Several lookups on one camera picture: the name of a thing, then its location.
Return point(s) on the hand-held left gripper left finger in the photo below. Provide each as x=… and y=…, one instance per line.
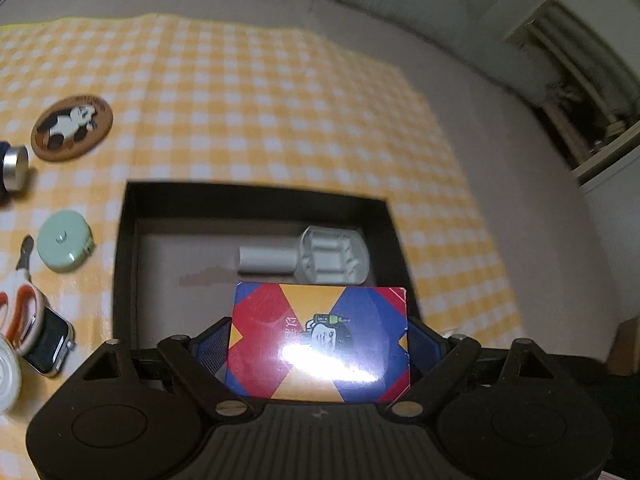
x=216, y=347

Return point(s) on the white shelf unit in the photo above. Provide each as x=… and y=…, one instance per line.
x=575, y=50

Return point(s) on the yellow checked cloth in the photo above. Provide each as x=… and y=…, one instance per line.
x=275, y=110

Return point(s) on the grey duvet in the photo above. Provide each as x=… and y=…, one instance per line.
x=425, y=5

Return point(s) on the round panda cork coaster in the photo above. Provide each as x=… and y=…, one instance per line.
x=70, y=127

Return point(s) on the white tape roll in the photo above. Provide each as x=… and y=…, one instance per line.
x=9, y=375

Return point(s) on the black smartwatch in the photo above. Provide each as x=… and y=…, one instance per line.
x=47, y=340

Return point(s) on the brown cardboard box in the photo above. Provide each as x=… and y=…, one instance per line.
x=625, y=347

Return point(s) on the mint green tape measure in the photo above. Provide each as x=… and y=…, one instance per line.
x=65, y=242

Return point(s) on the black cardboard box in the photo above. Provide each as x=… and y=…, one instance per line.
x=150, y=200

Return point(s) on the blue bottle with silver cap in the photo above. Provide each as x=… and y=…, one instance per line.
x=15, y=165

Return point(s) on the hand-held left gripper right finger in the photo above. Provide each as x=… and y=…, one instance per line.
x=425, y=341

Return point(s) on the colourful playing card box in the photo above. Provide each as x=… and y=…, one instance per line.
x=310, y=320

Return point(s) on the white and orange scissors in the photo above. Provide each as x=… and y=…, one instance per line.
x=20, y=280

